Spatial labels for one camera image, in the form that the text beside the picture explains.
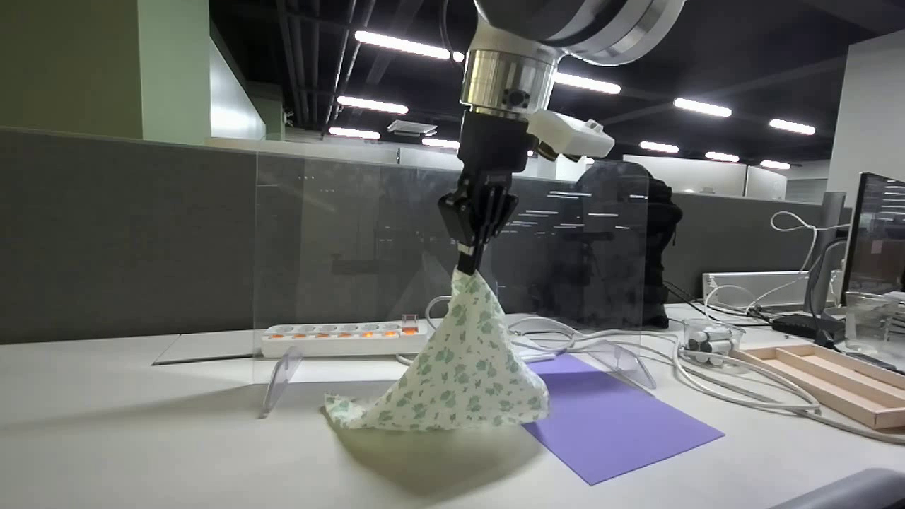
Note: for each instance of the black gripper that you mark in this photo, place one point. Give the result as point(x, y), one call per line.
point(492, 151)

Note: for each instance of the green patterned white towel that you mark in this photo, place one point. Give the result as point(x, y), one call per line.
point(463, 377)

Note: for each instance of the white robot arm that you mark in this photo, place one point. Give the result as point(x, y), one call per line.
point(507, 86)

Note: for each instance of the clear acrylic screen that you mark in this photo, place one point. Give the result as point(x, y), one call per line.
point(370, 251)

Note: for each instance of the black backpack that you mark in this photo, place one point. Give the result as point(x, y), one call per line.
point(627, 226)

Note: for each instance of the white power strip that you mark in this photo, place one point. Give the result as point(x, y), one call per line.
point(343, 342)

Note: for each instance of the purple paper sheet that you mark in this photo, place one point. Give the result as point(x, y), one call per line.
point(602, 428)

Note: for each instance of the white plug adapters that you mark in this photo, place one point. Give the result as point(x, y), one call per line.
point(711, 347)

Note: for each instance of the black computer monitor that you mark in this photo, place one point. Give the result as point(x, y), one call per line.
point(875, 251)

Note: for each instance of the wooden tray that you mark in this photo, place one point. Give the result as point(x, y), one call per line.
point(855, 388)

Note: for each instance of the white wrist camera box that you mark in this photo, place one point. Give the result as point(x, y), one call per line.
point(569, 136)

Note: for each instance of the grey partition wall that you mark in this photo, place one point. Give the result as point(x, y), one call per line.
point(113, 240)

